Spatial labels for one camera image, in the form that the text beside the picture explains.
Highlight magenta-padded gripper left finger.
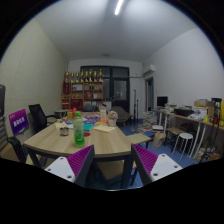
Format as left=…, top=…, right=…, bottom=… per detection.
left=44, top=144, right=96, bottom=188

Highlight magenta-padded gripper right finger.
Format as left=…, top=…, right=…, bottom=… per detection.
left=130, top=143, right=184, bottom=186

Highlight green tea plastic bottle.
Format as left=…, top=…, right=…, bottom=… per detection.
left=72, top=111, right=86, bottom=149

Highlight white round stool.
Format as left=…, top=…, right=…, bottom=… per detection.
left=173, top=132, right=195, bottom=162

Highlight small metal cup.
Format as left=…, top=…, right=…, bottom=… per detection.
left=59, top=126, right=70, bottom=137

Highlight long cluttered side desk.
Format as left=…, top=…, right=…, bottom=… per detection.
left=153, top=108, right=224, bottom=161

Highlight yellow gift box red ribbon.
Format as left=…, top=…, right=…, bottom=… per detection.
left=66, top=107, right=78, bottom=120

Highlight black office chair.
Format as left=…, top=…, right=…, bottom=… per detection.
left=28, top=103, right=58, bottom=134

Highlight large pale yellow book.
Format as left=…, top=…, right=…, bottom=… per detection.
left=92, top=124, right=117, bottom=134

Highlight purple sign board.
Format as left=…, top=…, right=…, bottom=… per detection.
left=8, top=108, right=30, bottom=137

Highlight black computer monitor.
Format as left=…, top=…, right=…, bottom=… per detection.
left=156, top=96, right=169, bottom=108

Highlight small standing card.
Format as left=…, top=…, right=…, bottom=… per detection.
left=99, top=108, right=108, bottom=121

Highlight white pot pink flowers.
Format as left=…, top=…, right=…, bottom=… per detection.
left=107, top=110, right=119, bottom=127

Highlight wooden shelf unit with trophies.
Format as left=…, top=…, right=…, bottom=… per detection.
left=60, top=69, right=105, bottom=111

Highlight dark glass door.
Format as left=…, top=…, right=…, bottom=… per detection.
left=80, top=65, right=131, bottom=113

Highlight ceiling tube light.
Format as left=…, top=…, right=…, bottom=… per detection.
left=114, top=0, right=125, bottom=16

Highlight white wall air conditioner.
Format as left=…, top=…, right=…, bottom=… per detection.
left=142, top=64, right=157, bottom=77

